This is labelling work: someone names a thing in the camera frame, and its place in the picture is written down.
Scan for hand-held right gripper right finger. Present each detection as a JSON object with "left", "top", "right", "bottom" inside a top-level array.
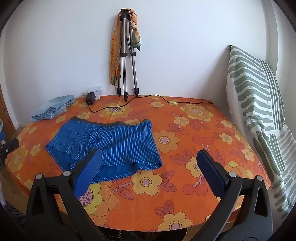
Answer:
[{"left": 196, "top": 149, "right": 273, "bottom": 241}]

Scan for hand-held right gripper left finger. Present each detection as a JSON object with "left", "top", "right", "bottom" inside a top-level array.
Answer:
[{"left": 24, "top": 148, "right": 103, "bottom": 241}]

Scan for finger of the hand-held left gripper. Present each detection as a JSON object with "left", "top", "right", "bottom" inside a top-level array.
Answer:
[{"left": 0, "top": 138, "right": 20, "bottom": 169}]

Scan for blue striped pants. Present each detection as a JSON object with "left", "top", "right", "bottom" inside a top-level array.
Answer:
[{"left": 46, "top": 116, "right": 163, "bottom": 183}]

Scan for brown wooden panel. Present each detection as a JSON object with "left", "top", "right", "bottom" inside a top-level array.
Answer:
[{"left": 0, "top": 88, "right": 15, "bottom": 137}]

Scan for orange floral tablecloth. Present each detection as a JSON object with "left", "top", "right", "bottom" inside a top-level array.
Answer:
[{"left": 5, "top": 95, "right": 272, "bottom": 232}]

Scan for folded light blue jeans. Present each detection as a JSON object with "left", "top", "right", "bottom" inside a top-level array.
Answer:
[{"left": 31, "top": 95, "right": 75, "bottom": 122}]

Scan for black power adapter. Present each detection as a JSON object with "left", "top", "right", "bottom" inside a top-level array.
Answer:
[{"left": 85, "top": 92, "right": 96, "bottom": 105}]

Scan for white power strip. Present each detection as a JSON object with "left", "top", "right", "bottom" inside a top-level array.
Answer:
[{"left": 84, "top": 86, "right": 104, "bottom": 100}]

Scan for green striped pillow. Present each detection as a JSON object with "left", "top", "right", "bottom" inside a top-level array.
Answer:
[{"left": 226, "top": 45, "right": 296, "bottom": 219}]

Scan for orange patterned scarf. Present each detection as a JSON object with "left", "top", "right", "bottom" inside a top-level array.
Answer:
[{"left": 110, "top": 9, "right": 142, "bottom": 87}]

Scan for black power cable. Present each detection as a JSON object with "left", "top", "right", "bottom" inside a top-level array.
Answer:
[{"left": 88, "top": 94, "right": 214, "bottom": 113}]

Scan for silver camera tripod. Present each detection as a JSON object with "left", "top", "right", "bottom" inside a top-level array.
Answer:
[{"left": 117, "top": 9, "right": 140, "bottom": 102}]

